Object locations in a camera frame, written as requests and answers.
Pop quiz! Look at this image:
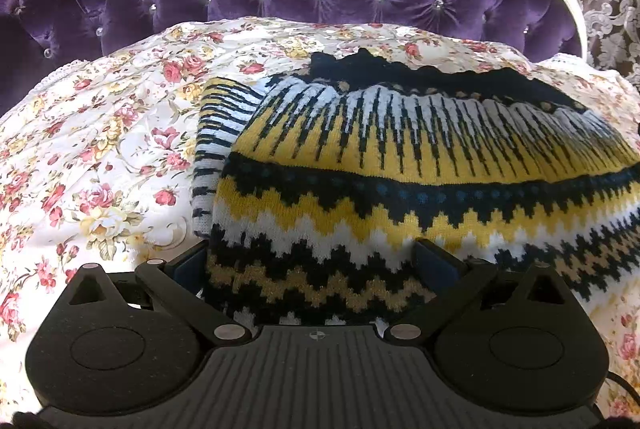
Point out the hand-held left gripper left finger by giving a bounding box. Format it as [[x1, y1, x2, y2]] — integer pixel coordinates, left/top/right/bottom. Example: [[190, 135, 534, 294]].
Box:
[[64, 245, 255, 344]]

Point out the black cable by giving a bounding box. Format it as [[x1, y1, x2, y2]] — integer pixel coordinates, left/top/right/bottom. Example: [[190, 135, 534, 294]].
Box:
[[606, 369, 635, 389]]

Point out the floral bedsheet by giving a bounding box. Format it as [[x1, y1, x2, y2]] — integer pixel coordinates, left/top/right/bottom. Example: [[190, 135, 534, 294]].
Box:
[[0, 16, 640, 421]]

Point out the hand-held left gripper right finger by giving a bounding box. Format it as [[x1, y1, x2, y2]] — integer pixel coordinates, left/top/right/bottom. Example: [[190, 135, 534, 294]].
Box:
[[383, 237, 577, 343]]

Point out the yellow black white patterned sweater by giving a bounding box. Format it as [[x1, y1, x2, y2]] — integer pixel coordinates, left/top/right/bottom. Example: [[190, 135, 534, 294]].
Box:
[[192, 48, 640, 328]]

